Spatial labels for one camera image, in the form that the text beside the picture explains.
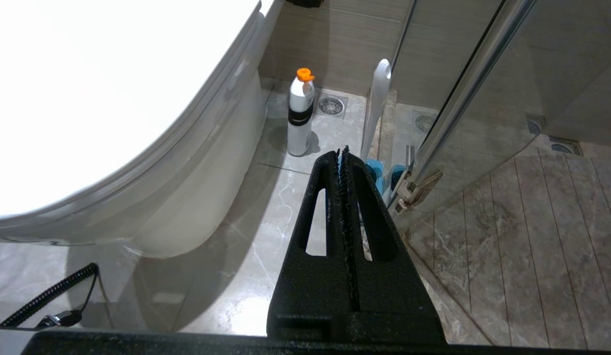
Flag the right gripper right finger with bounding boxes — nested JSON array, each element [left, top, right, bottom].
[[341, 146, 445, 344]]

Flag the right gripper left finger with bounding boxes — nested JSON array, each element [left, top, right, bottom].
[[267, 150, 356, 341]]

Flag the blue toilet brush holder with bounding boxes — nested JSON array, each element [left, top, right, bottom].
[[363, 158, 386, 197]]

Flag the white cleaner bottle orange cap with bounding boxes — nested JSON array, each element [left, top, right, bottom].
[[287, 68, 316, 157]]

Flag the white toilet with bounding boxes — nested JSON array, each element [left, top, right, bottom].
[[0, 0, 286, 259]]

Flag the metal door hinge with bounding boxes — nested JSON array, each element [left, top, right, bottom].
[[394, 169, 443, 213]]

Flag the glass shower door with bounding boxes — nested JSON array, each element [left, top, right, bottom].
[[388, 0, 611, 355]]

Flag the round metal floor drain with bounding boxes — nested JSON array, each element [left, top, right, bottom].
[[318, 97, 346, 116], [550, 140, 582, 156]]

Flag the white toilet brush handle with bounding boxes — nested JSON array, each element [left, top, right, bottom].
[[359, 59, 392, 162]]

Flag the black coiled cable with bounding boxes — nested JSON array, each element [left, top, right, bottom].
[[0, 263, 100, 329]]

